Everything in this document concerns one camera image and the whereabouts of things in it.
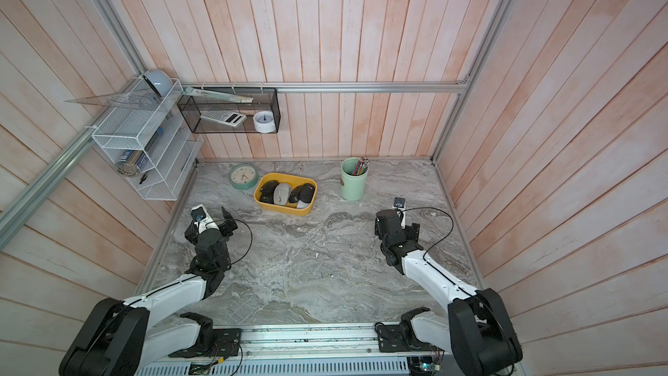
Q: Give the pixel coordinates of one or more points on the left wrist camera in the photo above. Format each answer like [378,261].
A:
[201,219]

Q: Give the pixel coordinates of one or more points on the black wire basket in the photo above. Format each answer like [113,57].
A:
[264,99]

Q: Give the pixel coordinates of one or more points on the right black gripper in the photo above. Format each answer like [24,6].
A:
[412,232]

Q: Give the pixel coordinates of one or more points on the pens in cup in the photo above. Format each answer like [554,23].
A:
[361,166]

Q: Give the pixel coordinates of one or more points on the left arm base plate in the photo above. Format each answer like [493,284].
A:
[213,343]

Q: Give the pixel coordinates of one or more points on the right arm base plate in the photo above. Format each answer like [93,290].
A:
[392,338]

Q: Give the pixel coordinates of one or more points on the green round clock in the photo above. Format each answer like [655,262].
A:
[244,177]

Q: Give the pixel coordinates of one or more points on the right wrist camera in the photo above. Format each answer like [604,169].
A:
[400,206]

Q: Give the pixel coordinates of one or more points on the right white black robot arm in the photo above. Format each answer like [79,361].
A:
[476,330]

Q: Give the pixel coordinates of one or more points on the green pen cup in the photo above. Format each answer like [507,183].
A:
[352,187]

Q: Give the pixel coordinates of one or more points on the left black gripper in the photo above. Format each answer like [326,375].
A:
[226,228]

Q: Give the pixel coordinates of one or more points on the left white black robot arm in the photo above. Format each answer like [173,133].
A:
[120,337]

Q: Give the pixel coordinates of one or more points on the black mouse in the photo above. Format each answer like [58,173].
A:
[294,197]
[267,192]
[306,193]

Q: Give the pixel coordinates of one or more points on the yellow plastic storage box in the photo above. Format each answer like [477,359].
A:
[293,181]

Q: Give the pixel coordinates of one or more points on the aluminium front rail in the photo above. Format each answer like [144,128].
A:
[312,341]

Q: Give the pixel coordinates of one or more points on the white wire shelf rack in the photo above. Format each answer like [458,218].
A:
[173,156]

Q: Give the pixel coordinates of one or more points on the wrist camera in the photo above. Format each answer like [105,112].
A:
[400,206]
[201,219]

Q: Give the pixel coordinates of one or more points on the rolled items on shelf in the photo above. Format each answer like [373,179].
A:
[132,162]

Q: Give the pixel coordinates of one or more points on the green ruler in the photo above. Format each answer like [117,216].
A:
[222,96]

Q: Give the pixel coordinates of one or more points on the white tape roll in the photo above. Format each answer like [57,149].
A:
[264,122]

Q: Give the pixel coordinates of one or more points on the white calculator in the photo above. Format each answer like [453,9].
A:
[228,118]

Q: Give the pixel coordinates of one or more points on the grey round speaker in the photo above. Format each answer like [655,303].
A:
[158,81]

